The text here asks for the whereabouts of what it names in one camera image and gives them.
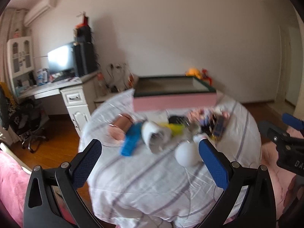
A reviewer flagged rose gold cylinder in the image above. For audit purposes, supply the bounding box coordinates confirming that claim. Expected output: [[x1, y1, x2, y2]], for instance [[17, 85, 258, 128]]
[[108, 113, 133, 141]]

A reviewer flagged computer monitor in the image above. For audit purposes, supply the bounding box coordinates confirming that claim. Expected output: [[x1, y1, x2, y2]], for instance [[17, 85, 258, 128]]
[[47, 42, 74, 74]]

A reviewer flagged black remote control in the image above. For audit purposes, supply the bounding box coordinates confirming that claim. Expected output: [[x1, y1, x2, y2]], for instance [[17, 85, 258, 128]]
[[168, 115, 188, 125]]

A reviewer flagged hello kitty brick figure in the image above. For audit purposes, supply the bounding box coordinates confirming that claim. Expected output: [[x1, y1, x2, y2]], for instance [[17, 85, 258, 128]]
[[187, 108, 213, 126]]

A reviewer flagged white striped table cloth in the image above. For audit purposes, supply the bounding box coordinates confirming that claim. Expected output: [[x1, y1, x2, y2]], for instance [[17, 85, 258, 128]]
[[78, 89, 262, 228]]

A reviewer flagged white egg-shaped toy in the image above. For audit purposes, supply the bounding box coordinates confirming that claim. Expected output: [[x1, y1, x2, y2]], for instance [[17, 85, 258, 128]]
[[175, 133, 210, 168]]

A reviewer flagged blue highlighter marker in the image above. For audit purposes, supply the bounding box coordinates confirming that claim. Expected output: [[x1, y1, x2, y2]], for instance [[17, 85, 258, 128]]
[[121, 122, 143, 157]]

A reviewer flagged orange snack bag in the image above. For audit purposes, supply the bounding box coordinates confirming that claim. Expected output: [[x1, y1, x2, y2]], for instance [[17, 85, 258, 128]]
[[128, 73, 135, 89]]

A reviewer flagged white air conditioner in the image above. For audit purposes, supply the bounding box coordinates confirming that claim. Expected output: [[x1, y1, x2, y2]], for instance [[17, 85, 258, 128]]
[[24, 0, 57, 27]]

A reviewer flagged white desk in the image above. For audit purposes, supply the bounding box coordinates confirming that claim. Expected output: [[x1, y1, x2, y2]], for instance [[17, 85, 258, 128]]
[[14, 70, 101, 138]]

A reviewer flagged red cartoon box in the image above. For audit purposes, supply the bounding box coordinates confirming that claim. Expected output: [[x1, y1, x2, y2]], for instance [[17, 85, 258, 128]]
[[201, 68, 213, 86]]

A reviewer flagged black office chair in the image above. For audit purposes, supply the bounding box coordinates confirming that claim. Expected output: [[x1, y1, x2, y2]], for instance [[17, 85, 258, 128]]
[[1, 82, 49, 153]]

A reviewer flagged black computer tower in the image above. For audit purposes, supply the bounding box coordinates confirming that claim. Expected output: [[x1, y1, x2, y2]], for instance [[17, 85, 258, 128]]
[[73, 24, 98, 77]]

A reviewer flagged orange cap bottle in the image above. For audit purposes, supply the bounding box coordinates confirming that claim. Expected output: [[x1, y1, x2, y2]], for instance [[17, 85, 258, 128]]
[[97, 73, 107, 96]]

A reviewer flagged yellow highlighter marker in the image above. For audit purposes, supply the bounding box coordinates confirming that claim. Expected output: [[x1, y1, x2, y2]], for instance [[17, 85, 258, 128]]
[[159, 123, 185, 137]]

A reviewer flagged yellow octopus plush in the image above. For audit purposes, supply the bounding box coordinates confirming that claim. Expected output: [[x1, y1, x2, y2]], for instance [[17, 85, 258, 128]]
[[185, 68, 203, 79]]

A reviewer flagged white bedside drawer unit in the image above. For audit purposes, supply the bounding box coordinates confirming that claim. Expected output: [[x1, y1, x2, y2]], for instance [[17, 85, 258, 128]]
[[94, 93, 119, 108]]

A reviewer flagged white glass door cabinet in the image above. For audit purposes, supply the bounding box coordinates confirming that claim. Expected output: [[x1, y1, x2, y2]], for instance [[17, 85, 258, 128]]
[[7, 36, 35, 79]]

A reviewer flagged pink storage box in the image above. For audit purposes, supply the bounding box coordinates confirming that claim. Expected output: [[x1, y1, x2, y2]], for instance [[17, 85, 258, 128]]
[[133, 76, 217, 112]]

